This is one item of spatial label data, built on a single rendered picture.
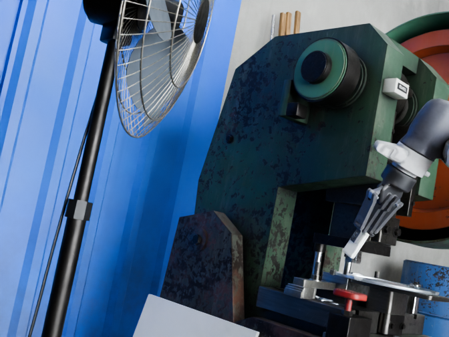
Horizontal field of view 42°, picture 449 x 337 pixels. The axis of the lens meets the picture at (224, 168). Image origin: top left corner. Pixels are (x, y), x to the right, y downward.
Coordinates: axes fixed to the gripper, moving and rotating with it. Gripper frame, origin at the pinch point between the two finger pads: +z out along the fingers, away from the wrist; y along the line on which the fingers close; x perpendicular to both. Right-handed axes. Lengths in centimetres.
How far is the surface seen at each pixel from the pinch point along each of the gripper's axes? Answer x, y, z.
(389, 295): 0.3, 28.9, 12.6
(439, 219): 19, 66, -8
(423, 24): 67, 65, -63
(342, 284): 12.5, 26.1, 18.8
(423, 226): 23, 66, -3
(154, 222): 119, 42, 65
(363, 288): 11.2, 35.1, 18.1
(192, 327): 34, 5, 55
